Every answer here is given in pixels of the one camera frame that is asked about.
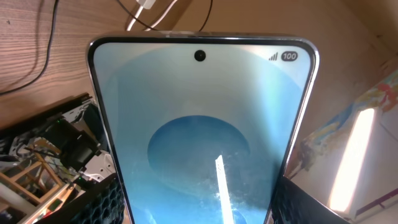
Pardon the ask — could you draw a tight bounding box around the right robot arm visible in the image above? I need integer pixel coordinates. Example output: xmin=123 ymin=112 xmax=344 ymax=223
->
xmin=1 ymin=93 xmax=116 ymax=182

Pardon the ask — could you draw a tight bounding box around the white power strip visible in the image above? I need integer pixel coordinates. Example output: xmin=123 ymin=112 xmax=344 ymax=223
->
xmin=136 ymin=0 xmax=156 ymax=9

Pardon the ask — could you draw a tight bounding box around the wooden stool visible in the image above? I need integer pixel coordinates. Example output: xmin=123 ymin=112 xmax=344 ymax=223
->
xmin=0 ymin=146 xmax=78 ymax=224

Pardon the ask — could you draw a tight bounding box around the white power strip cord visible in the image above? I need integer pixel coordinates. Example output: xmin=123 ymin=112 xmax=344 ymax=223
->
xmin=125 ymin=0 xmax=178 ymax=32

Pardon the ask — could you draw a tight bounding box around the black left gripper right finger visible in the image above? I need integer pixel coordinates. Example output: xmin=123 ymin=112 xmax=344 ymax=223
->
xmin=271 ymin=176 xmax=349 ymax=224

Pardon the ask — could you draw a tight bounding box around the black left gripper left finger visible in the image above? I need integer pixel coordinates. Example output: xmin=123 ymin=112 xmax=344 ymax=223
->
xmin=37 ymin=174 xmax=125 ymax=224

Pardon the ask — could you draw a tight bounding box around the black charger cable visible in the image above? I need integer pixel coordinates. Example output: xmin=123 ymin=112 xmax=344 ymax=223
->
xmin=0 ymin=0 xmax=214 ymax=96

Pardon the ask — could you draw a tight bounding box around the blue screen smartphone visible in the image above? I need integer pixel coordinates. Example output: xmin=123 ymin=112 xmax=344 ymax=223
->
xmin=86 ymin=31 xmax=320 ymax=223

